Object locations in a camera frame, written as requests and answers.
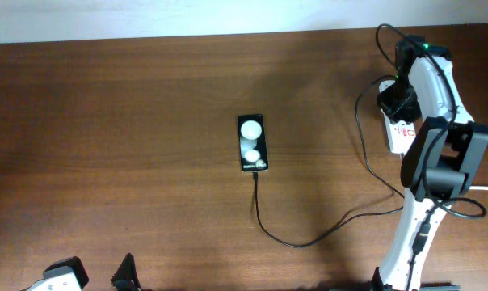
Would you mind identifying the white power strip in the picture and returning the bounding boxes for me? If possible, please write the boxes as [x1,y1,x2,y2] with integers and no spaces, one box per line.
[383,114,416,155]

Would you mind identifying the white usb charger plug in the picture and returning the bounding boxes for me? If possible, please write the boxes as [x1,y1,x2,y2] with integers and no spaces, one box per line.
[378,80,395,98]

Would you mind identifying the black usb charging cable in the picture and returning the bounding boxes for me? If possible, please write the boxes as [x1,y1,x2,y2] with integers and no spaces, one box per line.
[253,75,406,249]

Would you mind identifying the black smartphone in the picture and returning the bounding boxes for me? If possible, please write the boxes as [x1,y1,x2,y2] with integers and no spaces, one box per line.
[237,114,269,172]

